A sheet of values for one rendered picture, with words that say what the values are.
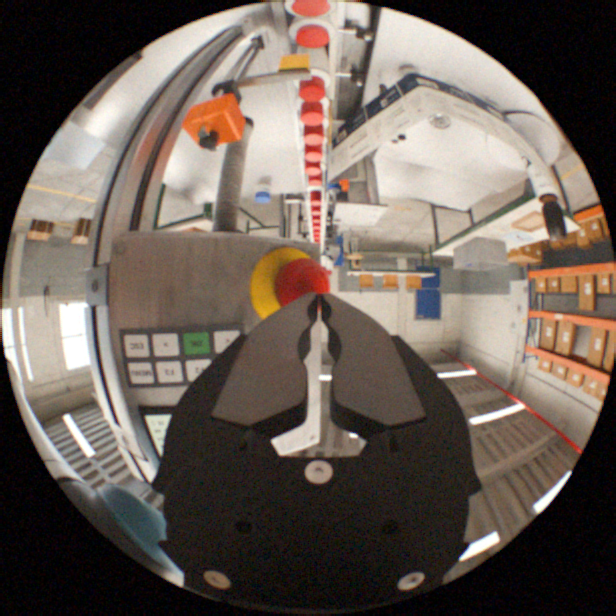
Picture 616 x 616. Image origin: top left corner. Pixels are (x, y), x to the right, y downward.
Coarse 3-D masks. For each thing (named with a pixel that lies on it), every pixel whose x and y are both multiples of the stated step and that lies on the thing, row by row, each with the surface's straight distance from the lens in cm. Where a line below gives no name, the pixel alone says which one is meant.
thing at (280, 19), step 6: (282, 0) 38; (276, 6) 37; (282, 6) 37; (276, 12) 37; (282, 12) 37; (276, 18) 38; (282, 18) 38; (282, 24) 38; (282, 30) 38; (282, 36) 39; (288, 36) 39; (282, 42) 39; (288, 42) 39; (282, 48) 40; (288, 48) 39; (288, 54) 40; (288, 84) 44; (294, 90) 45; (294, 96) 46; (294, 102) 47; (294, 108) 48
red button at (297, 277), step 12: (288, 264) 14; (300, 264) 14; (312, 264) 14; (276, 276) 14; (288, 276) 13; (300, 276) 13; (312, 276) 14; (324, 276) 14; (276, 288) 13; (288, 288) 13; (300, 288) 13; (312, 288) 13; (324, 288) 14; (288, 300) 13
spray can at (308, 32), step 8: (296, 16) 38; (328, 16) 41; (296, 24) 29; (304, 24) 29; (312, 24) 28; (320, 24) 29; (328, 24) 29; (288, 32) 30; (296, 32) 29; (304, 32) 25; (312, 32) 25; (320, 32) 25; (328, 32) 28; (336, 32) 30; (296, 40) 26; (304, 40) 26; (312, 40) 26; (320, 40) 26; (328, 40) 26
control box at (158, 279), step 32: (128, 256) 15; (160, 256) 15; (192, 256) 14; (224, 256) 15; (256, 256) 15; (288, 256) 16; (320, 256) 18; (128, 288) 15; (160, 288) 14; (192, 288) 14; (224, 288) 14; (256, 288) 15; (128, 320) 15; (160, 320) 14; (192, 320) 14; (224, 320) 15; (256, 320) 15; (320, 320) 18; (320, 352) 18; (288, 448) 21
